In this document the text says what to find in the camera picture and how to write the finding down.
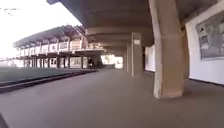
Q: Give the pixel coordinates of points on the large concrete stadium building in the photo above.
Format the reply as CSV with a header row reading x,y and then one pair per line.
x,y
166,50

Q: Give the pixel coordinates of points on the person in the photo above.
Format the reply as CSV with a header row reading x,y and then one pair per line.
x,y
89,62

